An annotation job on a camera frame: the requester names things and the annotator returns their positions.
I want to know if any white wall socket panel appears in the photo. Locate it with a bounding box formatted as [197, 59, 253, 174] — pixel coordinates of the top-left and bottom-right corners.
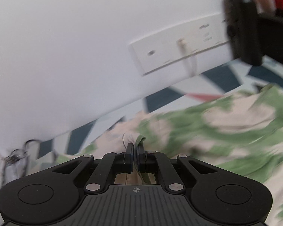
[129, 13, 231, 76]

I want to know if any white charging cable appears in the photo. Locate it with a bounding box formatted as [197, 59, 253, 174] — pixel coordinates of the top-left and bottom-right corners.
[176, 38, 199, 77]

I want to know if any black water bottle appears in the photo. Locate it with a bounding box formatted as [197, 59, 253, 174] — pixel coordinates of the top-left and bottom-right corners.
[224, 0, 263, 66]

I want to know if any geometric patterned tablecloth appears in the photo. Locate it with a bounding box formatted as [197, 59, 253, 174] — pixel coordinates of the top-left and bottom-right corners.
[32, 57, 283, 159]

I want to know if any green and cream patterned garment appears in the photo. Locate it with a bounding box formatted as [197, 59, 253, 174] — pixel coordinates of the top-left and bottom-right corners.
[53, 85, 283, 225]

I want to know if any black cables bundle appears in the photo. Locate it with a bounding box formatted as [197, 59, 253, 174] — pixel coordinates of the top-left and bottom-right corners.
[0, 139, 42, 201]

